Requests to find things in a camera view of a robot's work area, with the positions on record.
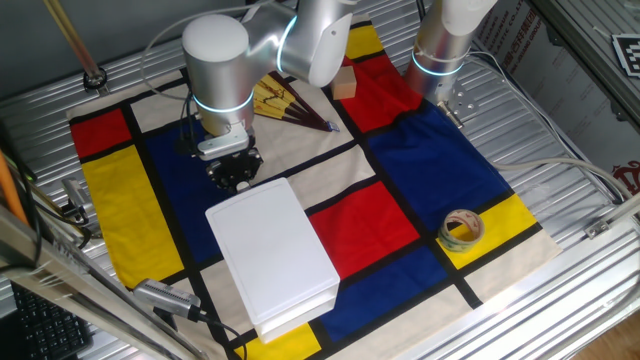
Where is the yellow folding paper fan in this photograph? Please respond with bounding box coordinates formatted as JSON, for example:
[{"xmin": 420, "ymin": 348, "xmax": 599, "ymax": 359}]
[{"xmin": 252, "ymin": 71, "xmax": 341, "ymax": 134}]

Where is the black keyboard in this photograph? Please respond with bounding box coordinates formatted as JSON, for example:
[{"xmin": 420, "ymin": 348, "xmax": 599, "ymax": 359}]
[{"xmin": 9, "ymin": 282, "xmax": 94, "ymax": 360}]

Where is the white plastic drawer cabinet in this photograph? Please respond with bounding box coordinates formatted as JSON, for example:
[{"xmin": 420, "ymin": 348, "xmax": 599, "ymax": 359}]
[{"xmin": 204, "ymin": 177, "xmax": 341, "ymax": 345}]

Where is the black camera cable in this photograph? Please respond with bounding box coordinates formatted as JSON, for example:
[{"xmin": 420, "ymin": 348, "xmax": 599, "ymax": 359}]
[{"xmin": 197, "ymin": 312, "xmax": 249, "ymax": 360}]

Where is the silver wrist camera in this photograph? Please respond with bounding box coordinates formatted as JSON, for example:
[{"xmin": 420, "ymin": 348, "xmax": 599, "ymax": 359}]
[{"xmin": 197, "ymin": 124, "xmax": 251, "ymax": 162}]

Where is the thick white cable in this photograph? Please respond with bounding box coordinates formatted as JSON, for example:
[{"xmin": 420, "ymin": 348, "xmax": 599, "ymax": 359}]
[{"xmin": 492, "ymin": 157, "xmax": 640, "ymax": 201}]

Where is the black white marker tag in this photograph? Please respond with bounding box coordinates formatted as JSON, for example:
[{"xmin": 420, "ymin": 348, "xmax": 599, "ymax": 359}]
[{"xmin": 610, "ymin": 32, "xmax": 640, "ymax": 79}]

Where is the dark printed board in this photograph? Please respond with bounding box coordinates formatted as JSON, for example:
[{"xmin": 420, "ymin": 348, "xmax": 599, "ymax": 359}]
[{"xmin": 472, "ymin": 0, "xmax": 640, "ymax": 199}]

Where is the clear tape roll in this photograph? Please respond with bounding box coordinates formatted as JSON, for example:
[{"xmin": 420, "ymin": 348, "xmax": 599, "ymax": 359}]
[{"xmin": 437, "ymin": 208, "xmax": 486, "ymax": 254}]

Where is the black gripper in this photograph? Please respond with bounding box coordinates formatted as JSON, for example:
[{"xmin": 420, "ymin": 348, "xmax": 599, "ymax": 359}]
[{"xmin": 207, "ymin": 149, "xmax": 265, "ymax": 194}]

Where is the orange pole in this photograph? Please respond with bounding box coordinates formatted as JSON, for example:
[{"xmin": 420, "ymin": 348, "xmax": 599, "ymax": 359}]
[{"xmin": 0, "ymin": 149, "xmax": 30, "ymax": 226}]

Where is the silver depth camera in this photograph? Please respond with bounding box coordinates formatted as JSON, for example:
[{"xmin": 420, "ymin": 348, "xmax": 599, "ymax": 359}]
[
  {"xmin": 132, "ymin": 278, "xmax": 204, "ymax": 322},
  {"xmin": 60, "ymin": 177, "xmax": 96, "ymax": 224}
]

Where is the thin white cable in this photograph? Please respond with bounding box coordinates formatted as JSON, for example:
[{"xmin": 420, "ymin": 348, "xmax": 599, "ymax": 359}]
[{"xmin": 467, "ymin": 49, "xmax": 621, "ymax": 204}]

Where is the brass pole with black base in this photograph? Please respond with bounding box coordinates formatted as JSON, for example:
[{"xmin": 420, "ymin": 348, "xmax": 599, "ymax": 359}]
[{"xmin": 42, "ymin": 0, "xmax": 109, "ymax": 94}]

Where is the colour block tablecloth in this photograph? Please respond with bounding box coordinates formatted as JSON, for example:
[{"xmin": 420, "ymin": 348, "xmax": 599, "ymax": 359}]
[{"xmin": 66, "ymin": 13, "xmax": 564, "ymax": 360}]

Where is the aluminium frame bar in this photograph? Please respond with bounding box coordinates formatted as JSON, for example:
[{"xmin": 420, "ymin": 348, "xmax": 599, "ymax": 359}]
[
  {"xmin": 0, "ymin": 203, "xmax": 211, "ymax": 360},
  {"xmin": 529, "ymin": 0, "xmax": 640, "ymax": 126}
]

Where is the small metal bracket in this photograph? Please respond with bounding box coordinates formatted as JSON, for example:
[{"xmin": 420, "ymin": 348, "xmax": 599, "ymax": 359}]
[{"xmin": 584, "ymin": 219, "xmax": 612, "ymax": 240}]

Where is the wooden cube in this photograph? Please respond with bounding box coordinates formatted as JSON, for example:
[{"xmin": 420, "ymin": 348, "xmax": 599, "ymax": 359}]
[{"xmin": 330, "ymin": 65, "xmax": 358, "ymax": 101}]

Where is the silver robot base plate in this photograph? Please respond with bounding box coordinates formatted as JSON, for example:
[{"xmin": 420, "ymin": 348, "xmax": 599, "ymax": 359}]
[{"xmin": 435, "ymin": 79, "xmax": 479, "ymax": 130}]

